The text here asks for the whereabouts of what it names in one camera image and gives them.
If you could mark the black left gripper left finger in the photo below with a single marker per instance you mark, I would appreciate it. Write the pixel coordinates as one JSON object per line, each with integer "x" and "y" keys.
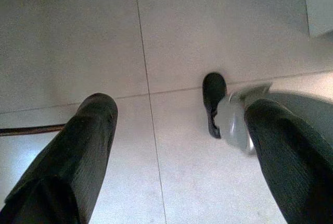
{"x": 72, "y": 161}

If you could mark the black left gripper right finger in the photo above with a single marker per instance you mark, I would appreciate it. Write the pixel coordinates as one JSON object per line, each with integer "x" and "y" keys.
{"x": 294, "y": 166}

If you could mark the dark metal furniture leg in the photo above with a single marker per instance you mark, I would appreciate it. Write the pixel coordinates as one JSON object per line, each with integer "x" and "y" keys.
{"x": 31, "y": 130}

